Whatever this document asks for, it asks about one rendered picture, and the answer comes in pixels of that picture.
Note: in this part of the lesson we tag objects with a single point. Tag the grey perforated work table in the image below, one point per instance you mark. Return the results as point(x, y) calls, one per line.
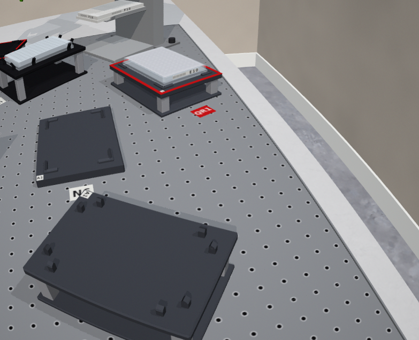
point(294, 277)

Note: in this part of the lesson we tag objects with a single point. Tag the dark grey plate on raised base with corner posts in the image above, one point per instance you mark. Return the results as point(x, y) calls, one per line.
point(133, 272)

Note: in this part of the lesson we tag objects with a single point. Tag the grey shelf rack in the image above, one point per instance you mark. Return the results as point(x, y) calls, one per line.
point(137, 31)

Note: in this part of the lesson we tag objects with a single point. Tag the black two-tier stand with grey legs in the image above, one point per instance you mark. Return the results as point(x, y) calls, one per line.
point(43, 76)

